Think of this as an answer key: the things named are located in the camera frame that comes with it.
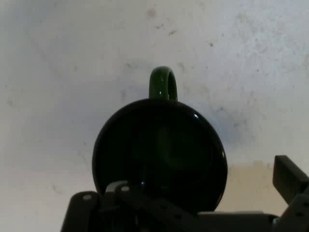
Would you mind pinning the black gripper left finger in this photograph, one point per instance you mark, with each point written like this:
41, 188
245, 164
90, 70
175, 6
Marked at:
79, 212

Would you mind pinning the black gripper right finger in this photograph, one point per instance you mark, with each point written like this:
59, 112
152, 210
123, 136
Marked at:
292, 178

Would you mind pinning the green ceramic mug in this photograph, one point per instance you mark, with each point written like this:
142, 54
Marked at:
157, 145

